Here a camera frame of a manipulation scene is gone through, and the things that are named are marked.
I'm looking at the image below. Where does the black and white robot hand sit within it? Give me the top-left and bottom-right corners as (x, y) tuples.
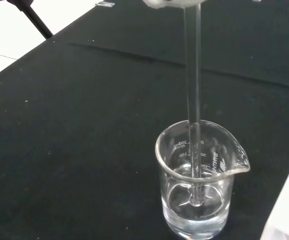
(142, 0), (206, 10)

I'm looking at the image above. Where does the white test tube rack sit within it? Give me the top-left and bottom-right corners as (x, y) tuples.
(258, 154), (289, 240)

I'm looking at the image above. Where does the black tripod leg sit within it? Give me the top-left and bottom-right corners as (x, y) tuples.
(6, 0), (54, 40)

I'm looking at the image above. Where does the black bench cloth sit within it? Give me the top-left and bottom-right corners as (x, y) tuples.
(0, 0), (289, 240)

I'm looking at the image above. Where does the clear glass beaker with water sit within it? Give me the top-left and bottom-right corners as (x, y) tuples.
(154, 119), (251, 240)

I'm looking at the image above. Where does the thin grey floor cable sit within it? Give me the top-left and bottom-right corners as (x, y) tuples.
(0, 52), (18, 60)

